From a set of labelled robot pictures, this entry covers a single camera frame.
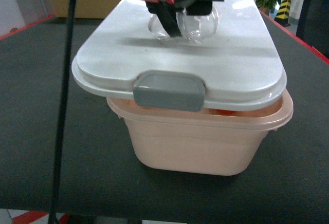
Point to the white box lid grey latches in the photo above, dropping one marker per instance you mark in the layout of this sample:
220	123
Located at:
239	65

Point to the orange cylindrical capacitor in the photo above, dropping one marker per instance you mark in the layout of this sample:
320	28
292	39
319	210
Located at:
220	112

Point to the pink plastic storage box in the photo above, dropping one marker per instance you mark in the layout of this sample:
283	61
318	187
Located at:
204	142

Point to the yellow black striped bollard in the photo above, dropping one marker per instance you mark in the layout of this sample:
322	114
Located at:
282	16

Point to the black office chair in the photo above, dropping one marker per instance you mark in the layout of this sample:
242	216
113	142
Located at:
313	25

